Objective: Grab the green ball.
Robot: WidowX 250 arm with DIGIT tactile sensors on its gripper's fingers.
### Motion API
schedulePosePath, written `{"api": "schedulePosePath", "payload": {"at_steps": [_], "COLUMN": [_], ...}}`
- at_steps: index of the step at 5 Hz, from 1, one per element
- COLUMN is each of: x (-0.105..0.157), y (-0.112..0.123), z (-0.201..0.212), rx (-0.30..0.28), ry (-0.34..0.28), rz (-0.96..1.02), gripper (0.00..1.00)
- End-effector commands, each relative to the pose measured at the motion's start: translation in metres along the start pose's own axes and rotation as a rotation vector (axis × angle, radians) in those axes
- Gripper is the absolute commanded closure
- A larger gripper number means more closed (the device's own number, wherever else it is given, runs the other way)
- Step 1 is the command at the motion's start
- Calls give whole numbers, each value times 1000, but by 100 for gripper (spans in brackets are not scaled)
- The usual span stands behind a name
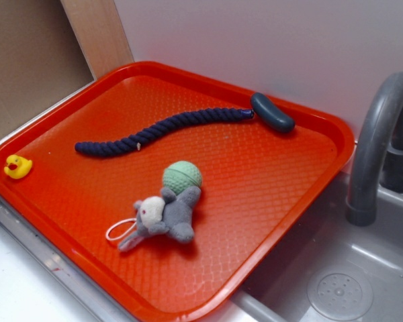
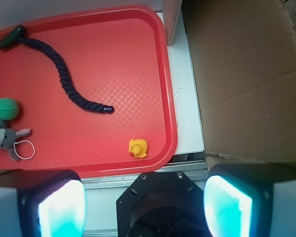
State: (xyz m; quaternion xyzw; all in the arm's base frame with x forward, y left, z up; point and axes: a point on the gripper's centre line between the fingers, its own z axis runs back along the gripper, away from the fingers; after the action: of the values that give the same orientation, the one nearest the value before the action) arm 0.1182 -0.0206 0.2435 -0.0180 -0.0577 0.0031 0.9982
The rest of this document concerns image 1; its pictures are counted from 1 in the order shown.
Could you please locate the green textured ball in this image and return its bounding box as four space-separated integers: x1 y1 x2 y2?
162 161 203 195

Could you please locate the orange plastic tray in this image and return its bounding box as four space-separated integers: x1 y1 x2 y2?
0 62 354 321

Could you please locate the grey plush bunny toy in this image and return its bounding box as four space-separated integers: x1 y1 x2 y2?
105 186 202 252

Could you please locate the dark grey rubber cylinder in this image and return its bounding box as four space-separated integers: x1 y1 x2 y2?
250 93 296 133

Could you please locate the grey plastic sink basin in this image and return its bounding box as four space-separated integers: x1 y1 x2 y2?
232 174 403 321

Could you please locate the wooden board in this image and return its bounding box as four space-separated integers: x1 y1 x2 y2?
61 0 134 79

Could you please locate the grey plastic faucet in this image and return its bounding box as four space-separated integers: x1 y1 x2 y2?
347 72 403 226

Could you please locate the yellow rubber duck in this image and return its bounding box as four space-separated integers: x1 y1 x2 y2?
3 154 33 180

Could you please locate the navy blue twisted rope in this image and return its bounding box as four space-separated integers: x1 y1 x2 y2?
74 106 255 158

